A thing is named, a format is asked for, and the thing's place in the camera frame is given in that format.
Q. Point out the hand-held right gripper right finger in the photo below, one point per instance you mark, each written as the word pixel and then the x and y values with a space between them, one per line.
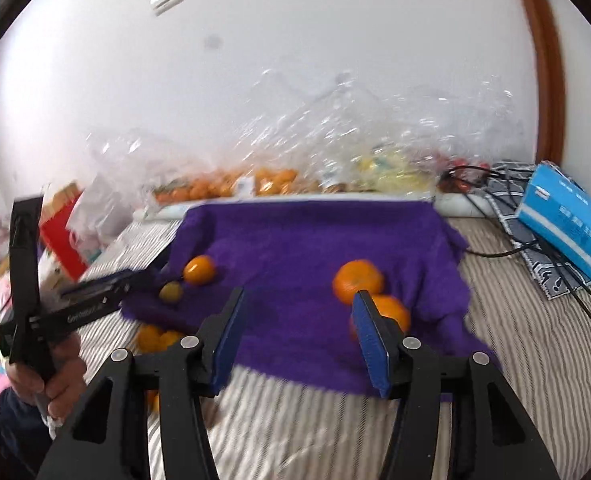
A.
pixel 370 345

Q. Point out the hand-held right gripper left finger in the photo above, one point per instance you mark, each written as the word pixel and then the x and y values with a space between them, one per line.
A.
pixel 228 340

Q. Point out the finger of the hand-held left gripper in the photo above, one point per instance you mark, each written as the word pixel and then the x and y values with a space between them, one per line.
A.
pixel 135 287
pixel 95 285

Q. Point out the green-yellow citrus fruit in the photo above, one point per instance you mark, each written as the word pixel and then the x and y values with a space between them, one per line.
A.
pixel 171 292

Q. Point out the large orange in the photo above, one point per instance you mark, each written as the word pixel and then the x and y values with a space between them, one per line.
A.
pixel 393 312
pixel 355 280

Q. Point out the purple towel covered tray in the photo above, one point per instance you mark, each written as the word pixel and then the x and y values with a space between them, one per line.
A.
pixel 285 260

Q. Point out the person's left forearm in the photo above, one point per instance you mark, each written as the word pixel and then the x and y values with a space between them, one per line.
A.
pixel 20 420

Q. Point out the person's left hand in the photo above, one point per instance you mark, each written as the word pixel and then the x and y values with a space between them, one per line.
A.
pixel 67 375

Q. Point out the red paper bag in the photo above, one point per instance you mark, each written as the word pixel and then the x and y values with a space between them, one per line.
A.
pixel 62 245

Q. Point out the white plastic bag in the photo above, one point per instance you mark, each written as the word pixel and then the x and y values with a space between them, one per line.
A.
pixel 95 220

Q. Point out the brown paper bag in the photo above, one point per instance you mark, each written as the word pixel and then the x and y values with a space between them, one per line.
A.
pixel 67 194

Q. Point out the clear bag of oranges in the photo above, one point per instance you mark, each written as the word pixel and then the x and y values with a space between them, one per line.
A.
pixel 195 190
pixel 275 182

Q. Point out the striped mattress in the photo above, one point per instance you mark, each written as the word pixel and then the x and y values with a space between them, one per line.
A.
pixel 525 360

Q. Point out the clear bag of brown fruit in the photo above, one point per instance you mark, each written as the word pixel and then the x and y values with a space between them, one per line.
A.
pixel 333 180

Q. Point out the clear bag of yellow fruit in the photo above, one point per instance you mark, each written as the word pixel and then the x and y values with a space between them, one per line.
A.
pixel 390 170

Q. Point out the grey patterned cloth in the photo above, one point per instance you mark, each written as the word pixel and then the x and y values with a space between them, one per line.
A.
pixel 540 265

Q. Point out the blue tissue box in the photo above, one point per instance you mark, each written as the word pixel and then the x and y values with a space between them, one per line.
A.
pixel 565 220

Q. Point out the brown wooden door frame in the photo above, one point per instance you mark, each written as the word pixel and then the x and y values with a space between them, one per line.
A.
pixel 545 70

